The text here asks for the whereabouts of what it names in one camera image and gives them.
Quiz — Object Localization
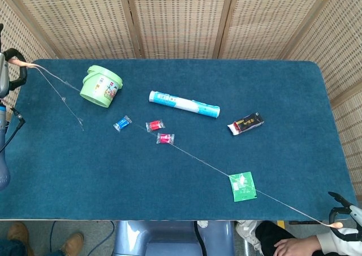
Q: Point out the black trousers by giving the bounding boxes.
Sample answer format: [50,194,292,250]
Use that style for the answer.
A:
[254,220,334,256]

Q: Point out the blue candy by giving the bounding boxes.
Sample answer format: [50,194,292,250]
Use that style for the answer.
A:
[113,115,133,132]

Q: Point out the blue floor cable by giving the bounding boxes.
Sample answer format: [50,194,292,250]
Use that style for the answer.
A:
[50,220,115,256]

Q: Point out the woven folding screen panel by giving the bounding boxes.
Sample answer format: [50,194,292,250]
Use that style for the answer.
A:
[217,0,336,60]
[0,0,57,121]
[282,0,362,200]
[0,0,142,60]
[124,0,235,59]

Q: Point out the black red carton box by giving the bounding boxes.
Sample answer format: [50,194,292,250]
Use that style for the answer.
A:
[227,112,265,137]

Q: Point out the white black jacket sleeve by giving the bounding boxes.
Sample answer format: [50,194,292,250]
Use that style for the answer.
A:
[316,227,362,255]

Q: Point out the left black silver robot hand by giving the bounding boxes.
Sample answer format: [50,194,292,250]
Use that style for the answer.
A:
[0,48,28,98]

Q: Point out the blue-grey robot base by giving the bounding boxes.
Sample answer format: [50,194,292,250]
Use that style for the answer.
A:
[113,220,235,256]

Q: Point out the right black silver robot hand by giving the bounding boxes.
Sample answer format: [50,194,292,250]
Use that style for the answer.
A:
[327,191,362,236]

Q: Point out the green foil sachet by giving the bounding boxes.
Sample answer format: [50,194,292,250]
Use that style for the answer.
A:
[228,171,258,202]

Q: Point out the white sneaker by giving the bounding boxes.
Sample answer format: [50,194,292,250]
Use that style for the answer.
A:
[236,219,262,251]

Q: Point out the teal table cloth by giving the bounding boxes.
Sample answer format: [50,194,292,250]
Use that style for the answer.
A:
[0,58,359,222]

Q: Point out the red candy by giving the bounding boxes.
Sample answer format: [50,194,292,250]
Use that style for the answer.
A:
[156,132,175,145]
[145,119,165,132]

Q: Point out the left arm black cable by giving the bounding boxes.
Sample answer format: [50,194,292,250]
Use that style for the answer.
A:
[0,107,26,155]

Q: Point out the white teal rolled bag tube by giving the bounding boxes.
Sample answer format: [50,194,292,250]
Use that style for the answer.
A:
[148,90,221,119]

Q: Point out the green plastic toy bucket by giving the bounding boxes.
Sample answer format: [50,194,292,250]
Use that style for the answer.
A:
[79,64,124,109]

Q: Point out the bystander bare hand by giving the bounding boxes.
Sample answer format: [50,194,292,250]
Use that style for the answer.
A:
[275,237,320,256]

